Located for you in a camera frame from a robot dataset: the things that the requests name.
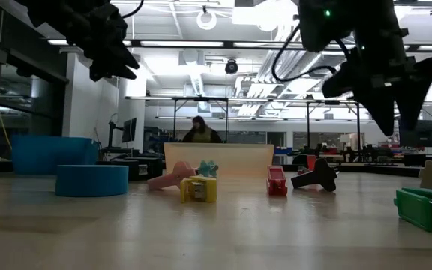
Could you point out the blue plastic bin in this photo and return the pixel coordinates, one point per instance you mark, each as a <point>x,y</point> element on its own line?
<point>43,153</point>

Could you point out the long ceiling light strip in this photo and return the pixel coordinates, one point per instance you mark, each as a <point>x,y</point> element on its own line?
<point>182,44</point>

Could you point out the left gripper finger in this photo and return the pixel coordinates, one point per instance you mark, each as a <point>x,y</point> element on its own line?
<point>120,56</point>
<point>105,71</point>

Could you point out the red mini stapler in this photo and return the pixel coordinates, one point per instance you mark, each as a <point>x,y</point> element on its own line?
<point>276,182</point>

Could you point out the black computer monitor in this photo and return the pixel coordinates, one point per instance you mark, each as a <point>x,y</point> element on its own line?
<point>129,130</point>
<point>431,135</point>

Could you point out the pink staple remover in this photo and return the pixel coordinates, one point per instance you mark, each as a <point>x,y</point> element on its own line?
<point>167,180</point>

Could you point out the person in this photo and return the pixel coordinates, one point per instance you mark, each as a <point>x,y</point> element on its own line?
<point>201,133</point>

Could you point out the black monitor stand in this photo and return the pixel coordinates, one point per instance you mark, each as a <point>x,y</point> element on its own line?
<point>111,133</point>

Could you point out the black background gantry frame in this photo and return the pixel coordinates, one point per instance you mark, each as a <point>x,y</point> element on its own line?
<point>201,99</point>

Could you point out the light blue tape roll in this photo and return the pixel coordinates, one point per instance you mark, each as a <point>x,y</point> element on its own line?
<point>92,182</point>

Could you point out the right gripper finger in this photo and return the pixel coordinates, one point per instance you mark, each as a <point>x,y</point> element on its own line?
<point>416,86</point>
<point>373,93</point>

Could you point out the yellow mini stapler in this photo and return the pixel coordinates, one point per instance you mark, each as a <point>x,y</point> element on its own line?
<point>210,189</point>

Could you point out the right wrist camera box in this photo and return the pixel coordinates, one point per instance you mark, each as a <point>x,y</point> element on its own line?
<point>324,26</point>

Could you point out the teal staple remover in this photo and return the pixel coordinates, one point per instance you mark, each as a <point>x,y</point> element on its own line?
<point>207,168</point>

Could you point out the black staple remover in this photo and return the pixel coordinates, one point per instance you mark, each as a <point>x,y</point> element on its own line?
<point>323,174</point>

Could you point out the translucent orange plastic bin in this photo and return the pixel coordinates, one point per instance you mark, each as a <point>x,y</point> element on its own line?
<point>238,157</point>

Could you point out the black ceiling camera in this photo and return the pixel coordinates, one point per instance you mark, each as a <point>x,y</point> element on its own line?
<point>231,66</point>

